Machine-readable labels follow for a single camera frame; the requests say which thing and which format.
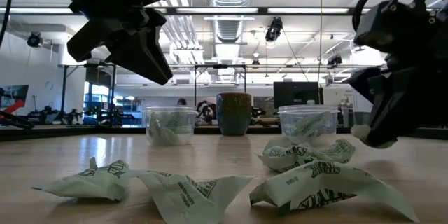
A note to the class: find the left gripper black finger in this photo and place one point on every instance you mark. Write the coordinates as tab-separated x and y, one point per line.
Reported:
140	59
161	66

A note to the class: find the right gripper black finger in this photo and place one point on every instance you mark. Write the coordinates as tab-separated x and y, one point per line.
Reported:
427	105
386	112

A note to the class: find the black background robot arm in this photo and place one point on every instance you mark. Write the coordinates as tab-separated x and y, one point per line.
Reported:
43	115
105	115
206	110

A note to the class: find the person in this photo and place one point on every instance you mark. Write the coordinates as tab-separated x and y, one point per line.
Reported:
181	102

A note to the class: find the clear plastic deli container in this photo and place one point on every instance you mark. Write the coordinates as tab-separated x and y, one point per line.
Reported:
332	122
189	110

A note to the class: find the black computer monitor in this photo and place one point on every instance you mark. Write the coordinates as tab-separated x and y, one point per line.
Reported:
295	92

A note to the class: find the green brown ceramic mug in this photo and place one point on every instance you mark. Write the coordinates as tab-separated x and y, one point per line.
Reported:
234	115

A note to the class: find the black beam with light strips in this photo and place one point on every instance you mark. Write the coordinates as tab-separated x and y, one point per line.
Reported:
262	10

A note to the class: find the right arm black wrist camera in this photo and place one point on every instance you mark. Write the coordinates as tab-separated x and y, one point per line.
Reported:
388	24

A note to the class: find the black aluminium table frame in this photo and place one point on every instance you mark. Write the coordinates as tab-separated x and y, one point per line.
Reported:
105	130

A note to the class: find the black background rig frame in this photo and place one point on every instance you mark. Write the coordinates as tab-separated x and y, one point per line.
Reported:
64	94

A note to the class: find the black hanging camera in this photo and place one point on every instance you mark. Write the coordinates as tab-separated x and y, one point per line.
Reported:
274	28

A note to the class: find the dark wall screen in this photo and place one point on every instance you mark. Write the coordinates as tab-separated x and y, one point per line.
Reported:
17	92

